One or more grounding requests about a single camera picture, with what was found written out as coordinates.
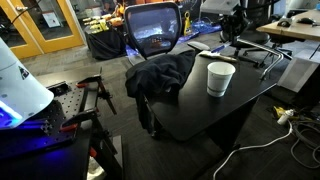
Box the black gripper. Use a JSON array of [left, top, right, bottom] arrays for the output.
[[218, 13, 250, 48]]

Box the blue pen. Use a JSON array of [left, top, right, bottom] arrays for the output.
[[211, 42, 232, 54]]

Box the white paper cup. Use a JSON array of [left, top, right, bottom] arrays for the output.
[[206, 61, 237, 98]]

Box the grey chair armrest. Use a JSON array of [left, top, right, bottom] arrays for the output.
[[187, 41, 211, 52]]

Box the yellow caution sign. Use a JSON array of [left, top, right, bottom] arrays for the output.
[[182, 10, 194, 37]]

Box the wooden desk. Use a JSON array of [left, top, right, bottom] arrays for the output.
[[256, 9, 320, 43]]

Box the black mesh back office chair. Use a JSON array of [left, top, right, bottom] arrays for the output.
[[123, 1, 184, 67]]

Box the black cloth jacket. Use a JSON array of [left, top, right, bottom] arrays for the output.
[[124, 49, 197, 134]]

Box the yellow plug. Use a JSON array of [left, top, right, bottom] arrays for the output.
[[272, 105, 288, 119]]

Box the orange plastic toy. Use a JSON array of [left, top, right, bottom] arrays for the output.
[[109, 16, 125, 28]]

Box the black cloth covered table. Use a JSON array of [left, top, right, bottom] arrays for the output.
[[83, 24, 128, 61]]

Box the yellow plastic toy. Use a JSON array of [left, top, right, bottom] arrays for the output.
[[82, 15, 111, 35]]

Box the yellow glass door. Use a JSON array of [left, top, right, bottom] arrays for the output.
[[11, 0, 85, 55], [0, 0, 44, 60]]

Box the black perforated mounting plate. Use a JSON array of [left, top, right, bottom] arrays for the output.
[[0, 80, 90, 160]]

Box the white paper sign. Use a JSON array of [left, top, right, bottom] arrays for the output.
[[42, 11, 62, 29]]

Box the black robot stand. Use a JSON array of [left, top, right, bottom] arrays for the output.
[[0, 74, 125, 180]]

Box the wooden handle paintbrush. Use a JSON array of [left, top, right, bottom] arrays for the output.
[[198, 50, 239, 64]]

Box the chrome tubular chair frame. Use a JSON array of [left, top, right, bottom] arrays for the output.
[[233, 37, 285, 81]]

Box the white cable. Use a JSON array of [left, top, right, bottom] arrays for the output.
[[212, 120, 294, 180]]

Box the grey cable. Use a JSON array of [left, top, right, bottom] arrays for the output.
[[289, 119, 320, 170]]

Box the black clamp red handle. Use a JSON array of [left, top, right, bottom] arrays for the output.
[[75, 67, 118, 116], [59, 107, 101, 133]]

